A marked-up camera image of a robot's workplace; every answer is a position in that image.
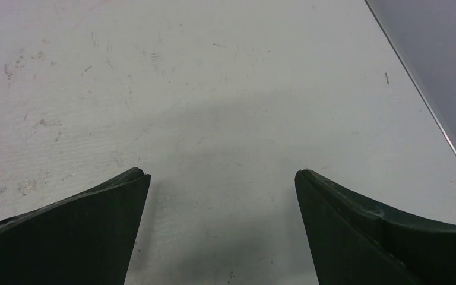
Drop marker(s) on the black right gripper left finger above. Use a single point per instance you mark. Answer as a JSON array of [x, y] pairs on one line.
[[87, 238]]

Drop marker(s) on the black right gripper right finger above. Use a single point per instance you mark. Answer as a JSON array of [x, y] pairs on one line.
[[358, 240]]

